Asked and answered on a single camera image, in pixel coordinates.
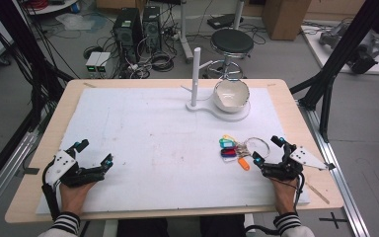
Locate black round stool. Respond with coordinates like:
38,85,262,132
206,28,256,80

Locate grey robot device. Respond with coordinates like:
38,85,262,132
319,23,379,75

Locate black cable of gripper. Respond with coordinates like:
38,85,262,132
244,172,307,237
40,159,62,222

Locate white foam board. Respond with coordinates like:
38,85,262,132
35,86,311,216

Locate narrow black computer tower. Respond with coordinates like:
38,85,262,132
141,5,163,53

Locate round white table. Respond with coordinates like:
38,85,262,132
23,0,80,16

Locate brown cardboard box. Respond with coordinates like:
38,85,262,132
261,0,312,41

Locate white table leg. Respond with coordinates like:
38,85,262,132
177,0,195,64

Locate white platform board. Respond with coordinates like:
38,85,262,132
300,24,379,77

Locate white power supply unit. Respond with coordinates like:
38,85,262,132
95,51,113,74
85,51,103,74

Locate aluminium rail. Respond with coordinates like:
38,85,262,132
297,98,371,237
0,129,38,225

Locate coil of black cables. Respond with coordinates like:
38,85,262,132
149,50,176,73

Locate person's legs in dark trousers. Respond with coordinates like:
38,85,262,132
116,214,246,237

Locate key bunch with coloured tags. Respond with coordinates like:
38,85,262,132
218,133,271,172

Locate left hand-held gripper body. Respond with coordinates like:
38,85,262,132
42,148,106,189

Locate white bowl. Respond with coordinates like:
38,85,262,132
212,78,252,114

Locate white stand with pole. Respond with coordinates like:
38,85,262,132
181,46,252,123

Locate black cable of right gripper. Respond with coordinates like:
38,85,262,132
244,172,307,237

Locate white post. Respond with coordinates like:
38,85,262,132
232,0,246,32

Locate clear plastic sheet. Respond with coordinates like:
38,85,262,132
54,13,108,34

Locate black metal frame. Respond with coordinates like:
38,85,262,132
289,0,379,142
0,0,75,132

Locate large black computer tower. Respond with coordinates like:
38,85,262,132
113,7,144,63

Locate black flat device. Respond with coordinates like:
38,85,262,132
206,13,245,30

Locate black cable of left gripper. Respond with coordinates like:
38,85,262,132
40,159,62,222

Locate person's right hand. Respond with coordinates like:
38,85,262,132
268,176,300,216

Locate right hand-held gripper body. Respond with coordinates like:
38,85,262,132
261,143,331,182

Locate thin wooden stick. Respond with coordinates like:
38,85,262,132
304,180,331,205

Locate person's left hand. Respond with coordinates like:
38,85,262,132
58,181,97,215

